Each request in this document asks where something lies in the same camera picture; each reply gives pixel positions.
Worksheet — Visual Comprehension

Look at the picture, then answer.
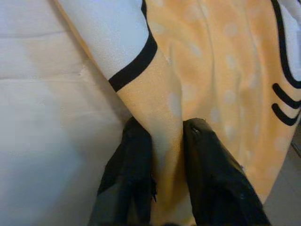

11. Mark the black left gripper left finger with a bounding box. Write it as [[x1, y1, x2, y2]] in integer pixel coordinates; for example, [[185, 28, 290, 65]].
[[90, 117, 158, 226]]

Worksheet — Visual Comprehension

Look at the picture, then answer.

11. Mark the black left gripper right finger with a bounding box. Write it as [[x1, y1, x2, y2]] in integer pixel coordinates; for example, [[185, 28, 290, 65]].
[[182, 118, 272, 226]]

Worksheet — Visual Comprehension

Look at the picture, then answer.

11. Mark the yellow cartoon print blanket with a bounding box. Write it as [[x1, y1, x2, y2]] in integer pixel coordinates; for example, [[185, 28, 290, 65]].
[[50, 0, 301, 226]]

